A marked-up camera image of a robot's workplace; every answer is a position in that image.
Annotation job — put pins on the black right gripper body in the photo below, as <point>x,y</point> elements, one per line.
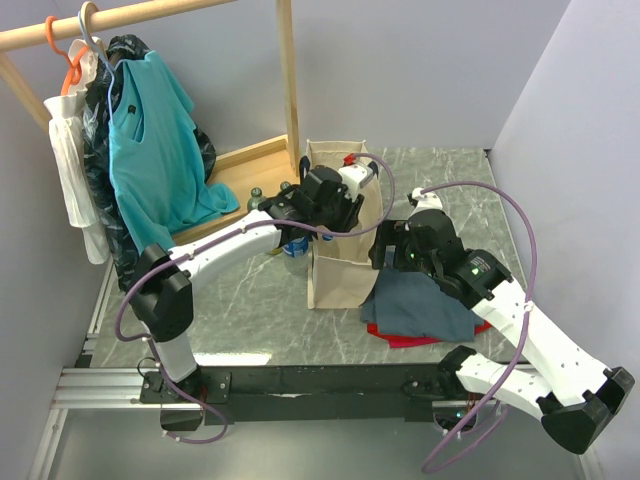
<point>407,258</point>

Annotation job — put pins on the red folded cloth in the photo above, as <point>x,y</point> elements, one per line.
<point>401,342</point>

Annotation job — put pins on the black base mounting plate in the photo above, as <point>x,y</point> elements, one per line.
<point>412,392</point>

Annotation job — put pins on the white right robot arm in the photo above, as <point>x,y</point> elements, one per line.
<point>574,395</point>

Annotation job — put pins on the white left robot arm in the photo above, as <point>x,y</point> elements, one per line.
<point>162,295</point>

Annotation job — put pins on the light blue clothes hanger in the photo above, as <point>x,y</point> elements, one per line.
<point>83,17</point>

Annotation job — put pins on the grey folded cloth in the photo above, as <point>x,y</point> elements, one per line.
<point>412,305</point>

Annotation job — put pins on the dark floral hanging garment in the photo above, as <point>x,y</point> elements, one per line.
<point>95,135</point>

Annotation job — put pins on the orange clothes hanger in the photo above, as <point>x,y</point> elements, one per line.
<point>74,69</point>

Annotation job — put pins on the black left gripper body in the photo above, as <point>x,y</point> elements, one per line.
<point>341,213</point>

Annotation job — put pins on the turquoise hanging shirt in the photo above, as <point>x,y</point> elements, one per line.
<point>155,166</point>

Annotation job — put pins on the white hanging garment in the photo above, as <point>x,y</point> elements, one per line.
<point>65,129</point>

